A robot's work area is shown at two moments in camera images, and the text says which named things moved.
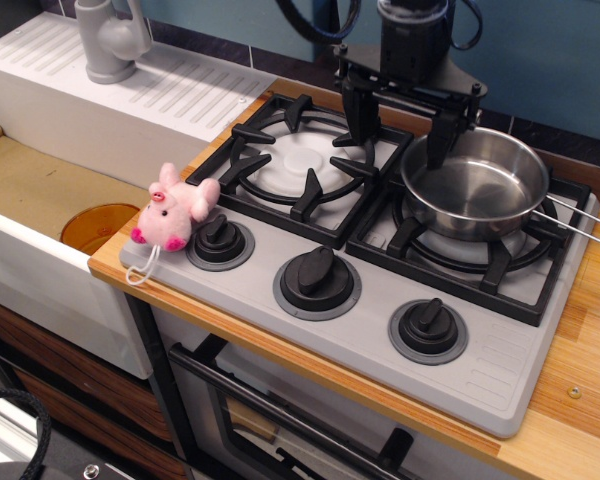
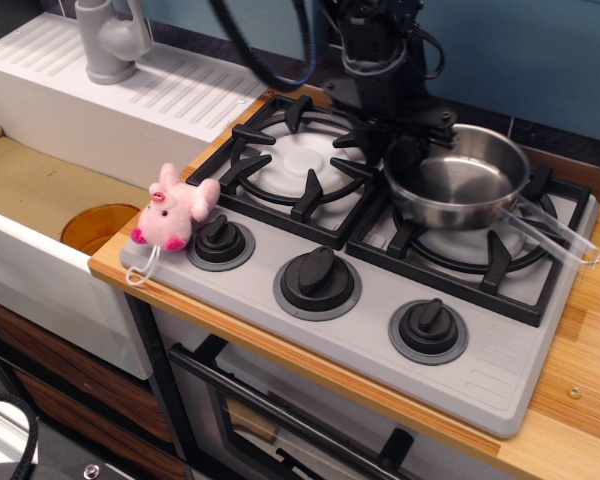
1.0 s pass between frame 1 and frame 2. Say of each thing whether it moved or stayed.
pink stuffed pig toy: stayed
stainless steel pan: moved
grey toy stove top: stayed
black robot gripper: moved
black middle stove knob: stayed
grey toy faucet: stayed
